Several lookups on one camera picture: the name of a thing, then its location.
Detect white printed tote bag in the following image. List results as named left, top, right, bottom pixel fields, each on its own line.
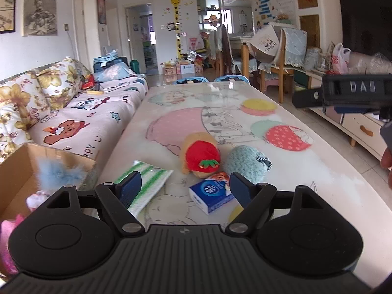
left=247, top=24, right=284, bottom=65

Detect sketch portrait wall picture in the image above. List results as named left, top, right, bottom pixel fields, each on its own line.
left=23, top=0, right=58, bottom=37

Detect dark storage box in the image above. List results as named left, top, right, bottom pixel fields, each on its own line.
left=93, top=57, right=129, bottom=73

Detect blue tissue pack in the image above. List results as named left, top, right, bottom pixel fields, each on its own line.
left=188, top=171, right=237, bottom=215

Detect cartoon printed table cover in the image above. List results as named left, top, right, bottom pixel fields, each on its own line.
left=97, top=82, right=392, bottom=225

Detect clear plastic bag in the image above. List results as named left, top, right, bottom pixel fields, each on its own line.
left=370, top=53, right=392, bottom=74

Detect floral cushion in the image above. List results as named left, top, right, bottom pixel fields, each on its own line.
left=36, top=58, right=88, bottom=111

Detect light blue fluffy plush toy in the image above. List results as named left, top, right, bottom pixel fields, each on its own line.
left=36, top=159, right=88, bottom=191

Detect light blue folded quilt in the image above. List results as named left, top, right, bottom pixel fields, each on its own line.
left=95, top=63, right=137, bottom=82

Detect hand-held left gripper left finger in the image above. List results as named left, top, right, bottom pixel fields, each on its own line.
left=45, top=171, right=146, bottom=237

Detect dark framed portrait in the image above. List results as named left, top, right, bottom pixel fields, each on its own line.
left=97, top=0, right=107, bottom=25

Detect green striped white cloth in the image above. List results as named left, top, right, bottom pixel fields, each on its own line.
left=114, top=160, right=174, bottom=218

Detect brown cardboard box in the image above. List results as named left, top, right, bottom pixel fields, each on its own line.
left=0, top=142, right=97, bottom=221

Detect black television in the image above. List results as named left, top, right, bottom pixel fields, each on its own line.
left=337, top=0, right=392, bottom=61

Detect wooden chair lace cover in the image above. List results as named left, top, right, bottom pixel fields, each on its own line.
left=259, top=27, right=308, bottom=103

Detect black framed wall picture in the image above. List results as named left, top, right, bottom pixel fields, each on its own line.
left=0, top=0, right=17, bottom=34

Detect pink stool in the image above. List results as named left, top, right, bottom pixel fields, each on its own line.
left=260, top=80, right=281, bottom=92

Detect white red plastic bag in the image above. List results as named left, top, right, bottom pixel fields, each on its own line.
left=331, top=43, right=351, bottom=74

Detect cardboard boxes on floor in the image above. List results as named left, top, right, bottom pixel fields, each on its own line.
left=164, top=61, right=197, bottom=76

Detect folded blue clothes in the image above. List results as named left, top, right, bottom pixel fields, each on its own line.
left=93, top=52, right=119, bottom=65

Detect blue plastic stool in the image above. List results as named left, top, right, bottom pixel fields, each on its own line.
left=213, top=75, right=249, bottom=84
left=173, top=77, right=210, bottom=85

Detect teal knitted toy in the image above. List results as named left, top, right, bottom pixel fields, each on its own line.
left=222, top=145, right=273, bottom=184

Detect person's right hand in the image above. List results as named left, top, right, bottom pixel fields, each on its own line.
left=381, top=149, right=392, bottom=170

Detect yellow plush toy red hat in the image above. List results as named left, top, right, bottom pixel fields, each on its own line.
left=181, top=132, right=222, bottom=180

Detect wooden dining table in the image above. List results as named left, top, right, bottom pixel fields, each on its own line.
left=230, top=35, right=261, bottom=80

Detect floral fabric sofa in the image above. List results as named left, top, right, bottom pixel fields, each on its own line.
left=0, top=57, right=149, bottom=163

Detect chair with grey cover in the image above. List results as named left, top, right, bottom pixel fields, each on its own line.
left=213, top=26, right=235, bottom=76

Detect pink plush toy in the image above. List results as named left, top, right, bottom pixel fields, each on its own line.
left=0, top=214, right=24, bottom=275

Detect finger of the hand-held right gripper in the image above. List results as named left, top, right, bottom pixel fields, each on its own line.
left=292, top=87, right=324, bottom=109

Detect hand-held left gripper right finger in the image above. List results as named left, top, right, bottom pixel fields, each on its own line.
left=226, top=172, right=326, bottom=237

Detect red snack packet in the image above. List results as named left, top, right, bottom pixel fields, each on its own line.
left=81, top=73, right=96, bottom=90

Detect white plush toy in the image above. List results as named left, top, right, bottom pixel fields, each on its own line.
left=26, top=190, right=54, bottom=212

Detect cream television cabinet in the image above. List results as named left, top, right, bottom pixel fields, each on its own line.
left=306, top=69, right=392, bottom=160

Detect colourful wall board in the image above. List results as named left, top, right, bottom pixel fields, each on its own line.
left=252, top=0, right=296, bottom=28

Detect glass kettle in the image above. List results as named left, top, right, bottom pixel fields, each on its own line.
left=317, top=52, right=330, bottom=71

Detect pink cartoon blanket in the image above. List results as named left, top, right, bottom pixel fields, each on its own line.
left=29, top=78, right=149, bottom=160

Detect giraffe height chart sticker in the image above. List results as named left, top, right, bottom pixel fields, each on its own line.
left=170, top=0, right=184, bottom=60

